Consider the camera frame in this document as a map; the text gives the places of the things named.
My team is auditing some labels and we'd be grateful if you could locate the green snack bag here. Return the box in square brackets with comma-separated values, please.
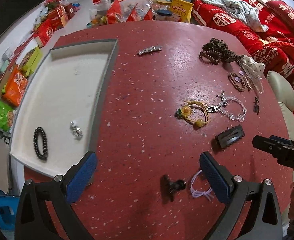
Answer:
[0, 101, 14, 132]

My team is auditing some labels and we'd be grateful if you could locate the grey white clothes pile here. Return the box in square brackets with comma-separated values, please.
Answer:
[202, 0, 269, 33]

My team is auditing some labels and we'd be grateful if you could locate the white polka dot bow clip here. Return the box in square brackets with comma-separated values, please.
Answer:
[238, 55, 265, 94]

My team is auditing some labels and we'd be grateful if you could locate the brown spiral hair tie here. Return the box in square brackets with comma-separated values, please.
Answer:
[198, 50, 222, 65]

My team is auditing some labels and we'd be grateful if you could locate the yellow sunflower cord bracelet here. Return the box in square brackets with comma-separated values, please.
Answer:
[175, 100, 210, 128]

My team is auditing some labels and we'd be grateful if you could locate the beige leather chair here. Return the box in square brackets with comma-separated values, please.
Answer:
[267, 70, 294, 140]

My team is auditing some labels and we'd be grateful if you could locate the black rectangular hair clip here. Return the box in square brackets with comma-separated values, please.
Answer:
[215, 125, 245, 148]

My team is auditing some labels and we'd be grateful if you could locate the black spiral hair tie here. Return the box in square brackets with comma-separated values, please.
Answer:
[33, 127, 49, 161]

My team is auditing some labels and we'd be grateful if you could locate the silver rhinestone barrette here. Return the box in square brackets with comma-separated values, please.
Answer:
[137, 46, 162, 56]

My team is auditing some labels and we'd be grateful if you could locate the clear crystal bead bracelet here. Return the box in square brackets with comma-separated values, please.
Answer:
[207, 90, 248, 123]

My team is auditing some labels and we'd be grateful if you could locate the black claw hair clip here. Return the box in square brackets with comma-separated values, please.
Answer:
[160, 174, 186, 204]

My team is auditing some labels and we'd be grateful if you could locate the red gift box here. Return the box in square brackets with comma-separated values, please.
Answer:
[33, 20, 54, 48]

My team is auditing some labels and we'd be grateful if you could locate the white jewelry tray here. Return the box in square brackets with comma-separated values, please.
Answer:
[9, 38, 119, 178]

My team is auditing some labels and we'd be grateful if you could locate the leopard print scrunchie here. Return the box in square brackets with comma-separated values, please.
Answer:
[199, 38, 244, 65]

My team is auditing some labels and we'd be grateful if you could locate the small silver charm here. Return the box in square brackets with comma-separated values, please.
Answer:
[70, 121, 83, 140]

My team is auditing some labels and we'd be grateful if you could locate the blue plastic stool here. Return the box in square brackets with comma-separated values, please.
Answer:
[0, 195, 20, 231]

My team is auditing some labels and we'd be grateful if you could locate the orange gift box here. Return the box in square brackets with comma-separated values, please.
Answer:
[2, 65, 28, 107]

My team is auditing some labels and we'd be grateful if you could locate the green yellow gift box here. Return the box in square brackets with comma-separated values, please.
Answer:
[18, 47, 42, 77]

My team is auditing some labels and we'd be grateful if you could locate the yellow snack bag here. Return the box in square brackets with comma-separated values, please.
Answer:
[170, 0, 194, 23]

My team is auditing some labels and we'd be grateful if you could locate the purple hair tie with flower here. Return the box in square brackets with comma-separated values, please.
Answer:
[189, 168, 215, 202]

